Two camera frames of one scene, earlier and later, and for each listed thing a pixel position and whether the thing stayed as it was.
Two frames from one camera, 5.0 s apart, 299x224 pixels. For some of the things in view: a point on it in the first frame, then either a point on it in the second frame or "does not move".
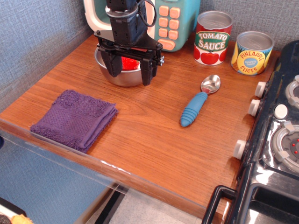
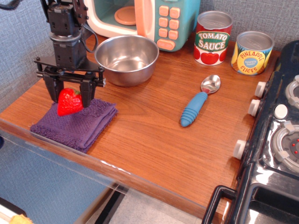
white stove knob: (239, 149) does not move
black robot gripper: (130, 37) to (70, 63)
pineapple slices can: (252, 52) does not move
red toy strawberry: (128, 64) to (69, 101)
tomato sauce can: (211, 39) does not move
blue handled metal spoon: (210, 84) does not move
